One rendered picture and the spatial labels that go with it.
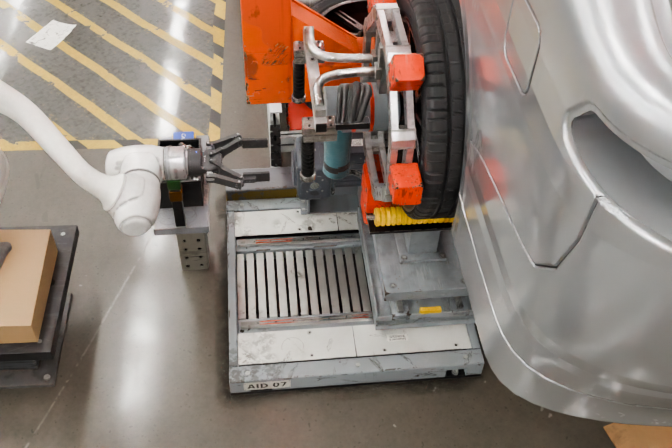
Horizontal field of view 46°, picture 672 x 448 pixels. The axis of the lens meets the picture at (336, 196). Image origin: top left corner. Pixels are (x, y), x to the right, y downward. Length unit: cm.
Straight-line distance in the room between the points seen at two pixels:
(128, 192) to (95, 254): 111
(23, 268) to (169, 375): 58
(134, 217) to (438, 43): 86
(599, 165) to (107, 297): 203
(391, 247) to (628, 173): 150
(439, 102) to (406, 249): 86
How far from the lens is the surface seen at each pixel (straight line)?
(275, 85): 276
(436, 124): 200
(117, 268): 304
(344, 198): 309
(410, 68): 197
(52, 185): 340
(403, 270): 270
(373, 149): 252
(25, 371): 285
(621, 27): 129
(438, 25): 208
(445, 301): 274
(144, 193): 203
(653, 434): 282
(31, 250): 263
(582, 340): 153
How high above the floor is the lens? 232
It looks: 46 degrees down
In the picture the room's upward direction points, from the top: 3 degrees clockwise
